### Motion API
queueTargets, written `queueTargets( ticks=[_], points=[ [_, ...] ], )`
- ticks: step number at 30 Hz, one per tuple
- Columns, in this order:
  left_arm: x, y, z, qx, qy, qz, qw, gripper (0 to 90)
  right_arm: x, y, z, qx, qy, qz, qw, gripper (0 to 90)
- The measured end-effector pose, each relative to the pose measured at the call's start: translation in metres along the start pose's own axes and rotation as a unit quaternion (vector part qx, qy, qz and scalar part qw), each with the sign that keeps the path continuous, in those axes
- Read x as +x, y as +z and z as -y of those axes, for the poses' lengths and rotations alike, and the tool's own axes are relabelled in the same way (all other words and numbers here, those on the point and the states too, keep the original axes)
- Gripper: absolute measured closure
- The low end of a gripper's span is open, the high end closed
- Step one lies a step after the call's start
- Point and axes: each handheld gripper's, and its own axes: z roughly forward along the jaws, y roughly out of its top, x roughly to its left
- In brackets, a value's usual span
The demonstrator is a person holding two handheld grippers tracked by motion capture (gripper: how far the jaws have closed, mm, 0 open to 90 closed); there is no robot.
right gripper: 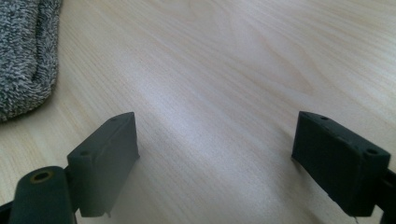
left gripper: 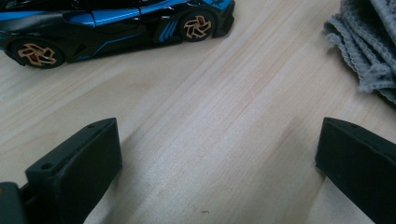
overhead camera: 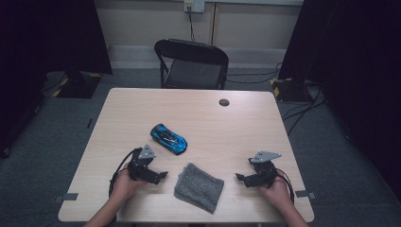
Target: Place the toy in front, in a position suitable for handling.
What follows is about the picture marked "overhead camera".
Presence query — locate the thin wall conduit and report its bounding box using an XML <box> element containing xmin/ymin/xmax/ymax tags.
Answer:
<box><xmin>209</xmin><ymin>2</ymin><xmax>219</xmax><ymax>45</ymax></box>

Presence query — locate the black curtain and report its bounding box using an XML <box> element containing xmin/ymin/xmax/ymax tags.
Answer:
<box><xmin>278</xmin><ymin>0</ymin><xmax>401</xmax><ymax>202</ymax></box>
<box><xmin>0</xmin><ymin>0</ymin><xmax>113</xmax><ymax>159</ymax></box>

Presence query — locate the grey cloth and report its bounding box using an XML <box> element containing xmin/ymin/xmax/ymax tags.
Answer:
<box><xmin>173</xmin><ymin>162</ymin><xmax>225</xmax><ymax>215</ymax></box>

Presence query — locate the person's left hand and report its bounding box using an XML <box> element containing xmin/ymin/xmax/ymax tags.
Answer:
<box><xmin>112</xmin><ymin>162</ymin><xmax>149</xmax><ymax>201</ymax></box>

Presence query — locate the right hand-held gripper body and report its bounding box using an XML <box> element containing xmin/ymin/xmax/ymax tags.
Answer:
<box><xmin>244</xmin><ymin>150</ymin><xmax>283</xmax><ymax>189</ymax></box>

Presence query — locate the person's right hand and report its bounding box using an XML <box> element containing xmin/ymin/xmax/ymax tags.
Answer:
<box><xmin>258</xmin><ymin>174</ymin><xmax>292</xmax><ymax>206</ymax></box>

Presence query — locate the left hand-held gripper cable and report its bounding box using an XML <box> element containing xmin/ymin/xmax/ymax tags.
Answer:
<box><xmin>108</xmin><ymin>148</ymin><xmax>136</xmax><ymax>198</ymax></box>

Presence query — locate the right hand-held gripper cable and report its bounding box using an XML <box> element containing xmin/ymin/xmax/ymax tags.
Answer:
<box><xmin>276</xmin><ymin>168</ymin><xmax>296</xmax><ymax>204</ymax></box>

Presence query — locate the black stand base yellow tape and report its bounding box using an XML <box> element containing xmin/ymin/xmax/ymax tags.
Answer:
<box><xmin>269</xmin><ymin>77</ymin><xmax>313</xmax><ymax>103</ymax></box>
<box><xmin>51</xmin><ymin>70</ymin><xmax>103</xmax><ymax>99</ymax></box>

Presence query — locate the white wall socket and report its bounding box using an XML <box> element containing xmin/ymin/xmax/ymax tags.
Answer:
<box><xmin>183</xmin><ymin>0</ymin><xmax>206</xmax><ymax>14</ymax></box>

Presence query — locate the black folding chair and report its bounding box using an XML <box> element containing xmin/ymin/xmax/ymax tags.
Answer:
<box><xmin>153</xmin><ymin>38</ymin><xmax>230</xmax><ymax>91</ymax></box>

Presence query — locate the grey tape strip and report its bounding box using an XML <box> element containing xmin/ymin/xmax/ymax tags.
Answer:
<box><xmin>53</xmin><ymin>192</ymin><xmax>79</xmax><ymax>203</ymax></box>
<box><xmin>294</xmin><ymin>189</ymin><xmax>317</xmax><ymax>201</ymax></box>

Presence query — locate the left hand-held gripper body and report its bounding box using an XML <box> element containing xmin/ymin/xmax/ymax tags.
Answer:
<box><xmin>127</xmin><ymin>144</ymin><xmax>162</xmax><ymax>185</ymax></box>

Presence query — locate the black floor cable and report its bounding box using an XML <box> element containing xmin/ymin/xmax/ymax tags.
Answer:
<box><xmin>282</xmin><ymin>98</ymin><xmax>327</xmax><ymax>121</ymax></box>
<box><xmin>226</xmin><ymin>74</ymin><xmax>280</xmax><ymax>85</ymax></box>
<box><xmin>287</xmin><ymin>86</ymin><xmax>324</xmax><ymax>136</ymax></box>
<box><xmin>226</xmin><ymin>61</ymin><xmax>283</xmax><ymax>78</ymax></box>

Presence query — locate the blue toy car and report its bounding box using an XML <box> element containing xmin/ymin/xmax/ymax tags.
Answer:
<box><xmin>149</xmin><ymin>123</ymin><xmax>189</xmax><ymax>156</ymax></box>

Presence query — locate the hand-held gripper cable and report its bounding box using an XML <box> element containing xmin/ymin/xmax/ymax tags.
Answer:
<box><xmin>276</xmin><ymin>168</ymin><xmax>296</xmax><ymax>204</ymax></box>
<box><xmin>108</xmin><ymin>148</ymin><xmax>136</xmax><ymax>198</ymax></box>

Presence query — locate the black socket cable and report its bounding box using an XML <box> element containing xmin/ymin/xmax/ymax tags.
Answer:
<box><xmin>187</xmin><ymin>7</ymin><xmax>197</xmax><ymax>43</ymax></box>

